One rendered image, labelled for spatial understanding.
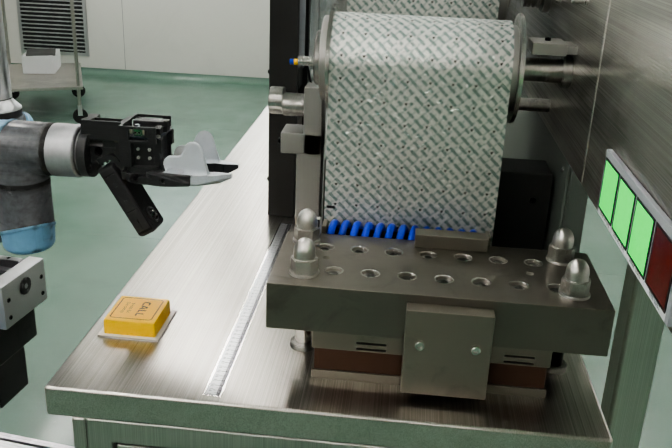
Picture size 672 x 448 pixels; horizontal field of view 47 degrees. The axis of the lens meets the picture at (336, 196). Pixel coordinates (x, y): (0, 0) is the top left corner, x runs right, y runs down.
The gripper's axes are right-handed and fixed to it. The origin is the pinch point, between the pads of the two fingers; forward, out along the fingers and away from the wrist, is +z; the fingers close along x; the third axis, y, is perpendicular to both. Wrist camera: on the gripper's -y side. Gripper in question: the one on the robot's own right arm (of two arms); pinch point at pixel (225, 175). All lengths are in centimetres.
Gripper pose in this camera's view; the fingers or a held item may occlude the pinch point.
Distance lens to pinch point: 108.8
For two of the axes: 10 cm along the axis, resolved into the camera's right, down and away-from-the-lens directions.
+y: 0.4, -9.4, -3.4
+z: 9.9, 0.7, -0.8
